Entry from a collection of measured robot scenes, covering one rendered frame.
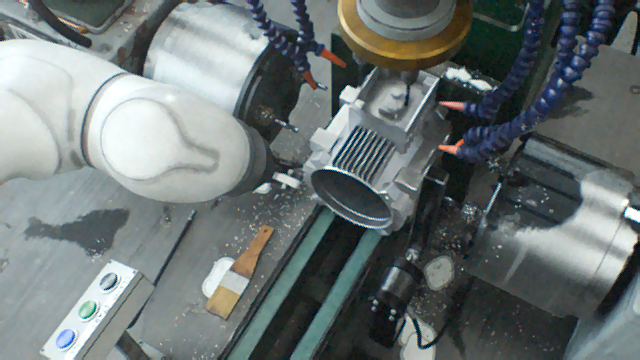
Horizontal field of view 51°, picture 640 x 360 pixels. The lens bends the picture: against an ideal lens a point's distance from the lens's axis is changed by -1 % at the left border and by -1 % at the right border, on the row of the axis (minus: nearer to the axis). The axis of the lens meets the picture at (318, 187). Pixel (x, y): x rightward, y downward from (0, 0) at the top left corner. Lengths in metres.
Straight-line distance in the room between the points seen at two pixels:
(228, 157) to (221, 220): 0.74
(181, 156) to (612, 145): 1.13
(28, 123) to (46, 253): 0.79
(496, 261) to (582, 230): 0.13
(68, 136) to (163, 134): 0.13
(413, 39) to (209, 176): 0.39
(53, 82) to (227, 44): 0.51
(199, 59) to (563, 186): 0.60
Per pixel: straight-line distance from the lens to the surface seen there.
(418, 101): 1.12
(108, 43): 1.19
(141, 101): 0.59
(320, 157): 1.08
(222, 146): 0.62
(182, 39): 1.16
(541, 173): 1.02
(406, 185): 1.08
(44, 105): 0.67
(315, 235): 1.20
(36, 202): 1.50
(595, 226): 1.01
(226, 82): 1.11
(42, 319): 1.38
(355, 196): 1.21
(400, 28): 0.89
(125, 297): 1.04
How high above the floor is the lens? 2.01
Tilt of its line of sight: 61 degrees down
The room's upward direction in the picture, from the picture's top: 2 degrees counter-clockwise
